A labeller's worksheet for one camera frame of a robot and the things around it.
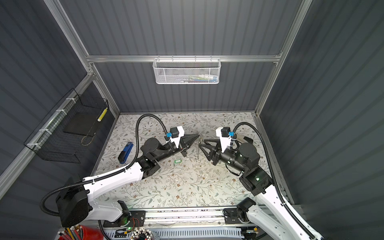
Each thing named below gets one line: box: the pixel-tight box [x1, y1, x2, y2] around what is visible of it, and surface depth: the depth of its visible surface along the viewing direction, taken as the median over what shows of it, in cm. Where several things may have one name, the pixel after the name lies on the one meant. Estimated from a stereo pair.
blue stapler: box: [118, 141, 134, 164], surface depth 97 cm
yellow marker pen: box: [97, 107, 108, 122], surface depth 83 cm
